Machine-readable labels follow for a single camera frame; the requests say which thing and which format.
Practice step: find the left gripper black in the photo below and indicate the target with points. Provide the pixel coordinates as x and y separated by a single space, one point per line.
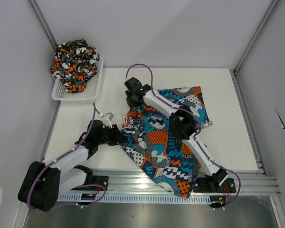
118 137

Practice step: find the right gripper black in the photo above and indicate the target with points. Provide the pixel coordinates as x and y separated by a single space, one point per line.
132 105

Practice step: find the blue orange patterned shorts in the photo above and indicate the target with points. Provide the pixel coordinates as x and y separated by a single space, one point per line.
169 163

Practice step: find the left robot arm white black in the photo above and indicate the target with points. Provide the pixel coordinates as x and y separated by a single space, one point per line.
45 182

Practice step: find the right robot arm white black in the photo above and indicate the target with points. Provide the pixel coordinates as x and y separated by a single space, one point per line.
182 126

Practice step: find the black orange camouflage shorts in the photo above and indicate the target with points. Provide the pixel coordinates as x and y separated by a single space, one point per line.
75 64

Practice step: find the white plastic basket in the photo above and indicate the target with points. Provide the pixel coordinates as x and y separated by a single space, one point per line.
90 94

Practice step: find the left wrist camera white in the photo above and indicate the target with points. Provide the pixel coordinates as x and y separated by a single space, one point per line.
107 118

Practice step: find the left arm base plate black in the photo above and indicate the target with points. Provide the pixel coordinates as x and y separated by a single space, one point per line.
99 180

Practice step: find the white slotted cable duct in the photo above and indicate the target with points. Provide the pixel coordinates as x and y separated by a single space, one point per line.
86 198

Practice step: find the right side aluminium rail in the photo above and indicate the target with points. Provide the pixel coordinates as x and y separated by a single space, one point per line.
248 124

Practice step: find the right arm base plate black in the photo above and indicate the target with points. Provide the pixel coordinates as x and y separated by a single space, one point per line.
203 185

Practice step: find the left aluminium frame post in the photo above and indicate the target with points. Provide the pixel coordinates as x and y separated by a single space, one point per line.
42 22

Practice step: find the aluminium frame post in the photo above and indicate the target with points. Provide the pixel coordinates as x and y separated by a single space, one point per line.
42 22
257 34

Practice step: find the aluminium mounting rail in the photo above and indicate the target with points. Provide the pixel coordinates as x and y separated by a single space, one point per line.
137 182

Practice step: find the right aluminium frame post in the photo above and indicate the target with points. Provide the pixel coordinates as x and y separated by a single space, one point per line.
257 34

